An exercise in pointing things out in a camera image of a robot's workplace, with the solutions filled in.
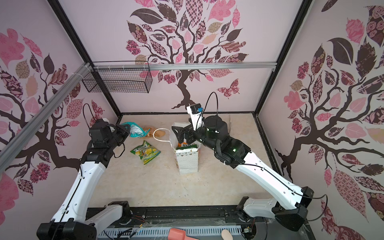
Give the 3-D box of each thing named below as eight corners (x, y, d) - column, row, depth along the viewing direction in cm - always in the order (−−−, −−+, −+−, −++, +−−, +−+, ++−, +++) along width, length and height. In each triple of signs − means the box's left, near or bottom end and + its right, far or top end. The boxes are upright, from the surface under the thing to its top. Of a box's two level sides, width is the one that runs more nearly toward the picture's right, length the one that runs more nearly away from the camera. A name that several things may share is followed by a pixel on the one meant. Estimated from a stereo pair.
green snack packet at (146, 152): (132, 154, 98) (130, 151, 95) (145, 142, 104) (144, 139, 101) (146, 166, 93) (144, 163, 89) (159, 153, 99) (158, 150, 95)
